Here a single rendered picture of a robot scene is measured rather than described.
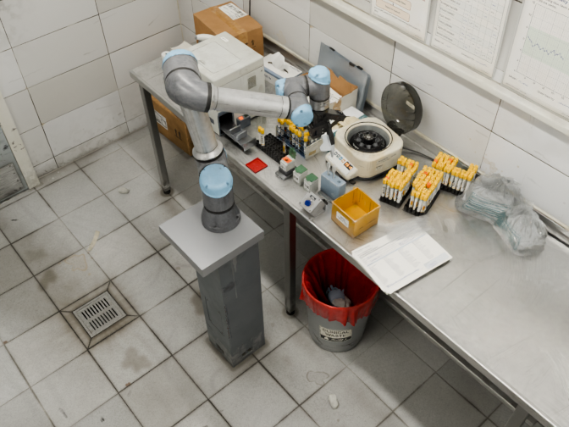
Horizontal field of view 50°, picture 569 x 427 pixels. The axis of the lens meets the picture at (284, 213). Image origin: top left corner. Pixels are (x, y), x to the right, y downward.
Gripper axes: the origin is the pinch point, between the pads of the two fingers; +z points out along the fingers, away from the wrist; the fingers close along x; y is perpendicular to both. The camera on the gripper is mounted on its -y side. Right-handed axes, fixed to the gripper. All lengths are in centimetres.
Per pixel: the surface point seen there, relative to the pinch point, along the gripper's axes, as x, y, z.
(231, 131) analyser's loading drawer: -42.0, 22.0, 13.4
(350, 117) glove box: -22.0, -26.8, 11.8
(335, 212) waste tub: 20.8, 7.0, 14.9
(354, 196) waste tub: 16.7, -4.0, 15.9
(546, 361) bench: 105, -22, 24
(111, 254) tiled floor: -85, 87, 105
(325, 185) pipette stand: 6.0, 2.8, 15.0
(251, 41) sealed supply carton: -94, -13, 7
